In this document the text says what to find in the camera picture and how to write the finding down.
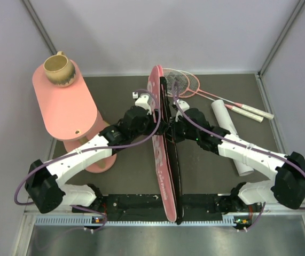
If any grey slotted cable duct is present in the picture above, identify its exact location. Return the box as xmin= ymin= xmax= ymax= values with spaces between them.
xmin=35 ymin=215 xmax=106 ymax=226

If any white shuttlecock tube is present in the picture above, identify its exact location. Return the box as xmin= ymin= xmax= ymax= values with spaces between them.
xmin=210 ymin=100 xmax=254 ymax=177

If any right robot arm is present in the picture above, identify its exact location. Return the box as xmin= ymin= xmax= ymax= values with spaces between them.
xmin=174 ymin=106 xmax=305 ymax=211

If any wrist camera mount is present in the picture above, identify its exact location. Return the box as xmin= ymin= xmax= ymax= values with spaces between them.
xmin=174 ymin=99 xmax=190 ymax=122
xmin=132 ymin=92 xmax=155 ymax=113

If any white pink badminton racket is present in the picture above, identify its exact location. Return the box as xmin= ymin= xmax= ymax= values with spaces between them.
xmin=162 ymin=68 xmax=275 ymax=120

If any pink two-tier side table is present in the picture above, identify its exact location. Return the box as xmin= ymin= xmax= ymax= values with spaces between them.
xmin=32 ymin=59 xmax=118 ymax=174

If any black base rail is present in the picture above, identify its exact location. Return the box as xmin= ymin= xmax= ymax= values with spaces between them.
xmin=72 ymin=194 xmax=265 ymax=222

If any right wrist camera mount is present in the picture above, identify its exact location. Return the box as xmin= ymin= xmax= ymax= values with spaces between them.
xmin=174 ymin=99 xmax=190 ymax=122

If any pink racket bag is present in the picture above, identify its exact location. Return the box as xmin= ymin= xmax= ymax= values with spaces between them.
xmin=147 ymin=65 xmax=184 ymax=225

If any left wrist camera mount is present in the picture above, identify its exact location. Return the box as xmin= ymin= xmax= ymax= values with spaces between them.
xmin=132 ymin=92 xmax=155 ymax=113

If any beige ceramic mug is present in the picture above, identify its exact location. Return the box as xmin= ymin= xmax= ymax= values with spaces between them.
xmin=43 ymin=51 xmax=76 ymax=87

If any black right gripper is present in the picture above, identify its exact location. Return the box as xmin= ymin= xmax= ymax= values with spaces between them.
xmin=163 ymin=115 xmax=200 ymax=144

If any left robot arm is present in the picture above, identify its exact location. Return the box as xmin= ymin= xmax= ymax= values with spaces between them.
xmin=25 ymin=106 xmax=161 ymax=214

